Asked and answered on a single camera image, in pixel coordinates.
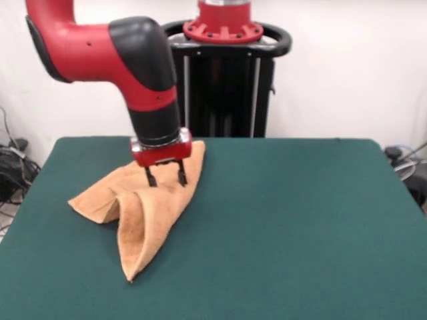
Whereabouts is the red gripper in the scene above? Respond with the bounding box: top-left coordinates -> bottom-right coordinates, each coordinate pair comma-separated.
129,128 -> 193,187

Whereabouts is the tan terry towel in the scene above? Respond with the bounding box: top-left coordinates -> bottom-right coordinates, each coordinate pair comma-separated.
67,139 -> 206,283

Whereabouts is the dark green table cloth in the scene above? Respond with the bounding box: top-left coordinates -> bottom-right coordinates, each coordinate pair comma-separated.
0,136 -> 427,320

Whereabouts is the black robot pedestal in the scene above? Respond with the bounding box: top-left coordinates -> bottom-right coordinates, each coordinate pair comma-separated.
163,19 -> 294,138

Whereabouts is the black cable bundle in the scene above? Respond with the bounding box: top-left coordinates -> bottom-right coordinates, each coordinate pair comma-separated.
0,137 -> 41,205

